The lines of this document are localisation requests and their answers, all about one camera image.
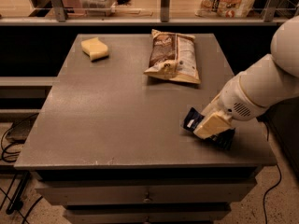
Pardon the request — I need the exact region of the dark blue rxbar wrapper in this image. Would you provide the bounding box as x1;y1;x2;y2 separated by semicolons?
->
183;107;235;150

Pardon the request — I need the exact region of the grey metal shelf rail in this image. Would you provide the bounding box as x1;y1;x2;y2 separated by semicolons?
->
0;0;299;26

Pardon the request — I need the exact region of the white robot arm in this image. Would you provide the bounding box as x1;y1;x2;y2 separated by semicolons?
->
193;16;299;139

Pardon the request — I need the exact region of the colourful snack bag on shelf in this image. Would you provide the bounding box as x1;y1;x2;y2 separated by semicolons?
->
196;0;255;18

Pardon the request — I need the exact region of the yellow sponge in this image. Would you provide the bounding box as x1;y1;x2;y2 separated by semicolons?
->
81;37;109;62

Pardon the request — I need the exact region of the grey drawer cabinet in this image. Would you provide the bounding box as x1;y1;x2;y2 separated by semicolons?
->
16;34;276;224

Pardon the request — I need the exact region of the clear plastic container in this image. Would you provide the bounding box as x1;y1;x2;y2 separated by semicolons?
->
80;0;116;17

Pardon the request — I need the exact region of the black cable right floor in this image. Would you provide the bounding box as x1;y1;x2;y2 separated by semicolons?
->
262;121;283;224

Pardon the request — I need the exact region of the black cables left floor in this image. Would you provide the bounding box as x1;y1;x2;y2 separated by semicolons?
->
0;113;44;224

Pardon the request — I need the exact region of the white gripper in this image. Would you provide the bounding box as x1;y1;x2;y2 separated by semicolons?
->
193;72;267;139

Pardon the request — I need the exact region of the brown white chip bag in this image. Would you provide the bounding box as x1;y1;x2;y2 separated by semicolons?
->
144;29;201;84

